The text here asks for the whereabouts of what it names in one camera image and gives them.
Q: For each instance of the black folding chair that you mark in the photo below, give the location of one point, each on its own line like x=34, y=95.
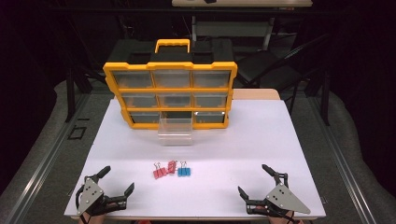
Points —
x=267, y=70

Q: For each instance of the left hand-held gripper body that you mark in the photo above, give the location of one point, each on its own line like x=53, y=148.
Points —
x=90, y=194

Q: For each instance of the grey metal floor rail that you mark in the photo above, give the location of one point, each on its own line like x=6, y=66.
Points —
x=342, y=161
x=40, y=165

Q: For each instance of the black metal stand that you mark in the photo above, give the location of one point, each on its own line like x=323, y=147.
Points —
x=70, y=93

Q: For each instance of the yellow black drawer organizer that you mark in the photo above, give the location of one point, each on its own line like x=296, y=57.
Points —
x=171, y=65

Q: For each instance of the blue binder clip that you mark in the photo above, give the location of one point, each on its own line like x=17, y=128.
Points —
x=183, y=171

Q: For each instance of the small dark object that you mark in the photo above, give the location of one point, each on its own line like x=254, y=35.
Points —
x=210, y=1

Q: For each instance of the clear plastic drawer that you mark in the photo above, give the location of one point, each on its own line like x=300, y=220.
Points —
x=176, y=135

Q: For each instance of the grey metal folding chair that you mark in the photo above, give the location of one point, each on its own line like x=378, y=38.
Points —
x=233, y=29

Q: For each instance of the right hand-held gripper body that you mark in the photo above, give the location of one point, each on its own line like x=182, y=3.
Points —
x=283, y=197

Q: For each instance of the grid of small clear drawers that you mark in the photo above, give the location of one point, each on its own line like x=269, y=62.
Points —
x=134, y=79

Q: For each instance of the person's right hand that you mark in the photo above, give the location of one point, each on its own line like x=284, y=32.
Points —
x=280, y=220

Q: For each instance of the person's left hand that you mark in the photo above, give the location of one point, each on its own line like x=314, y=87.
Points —
x=91, y=219

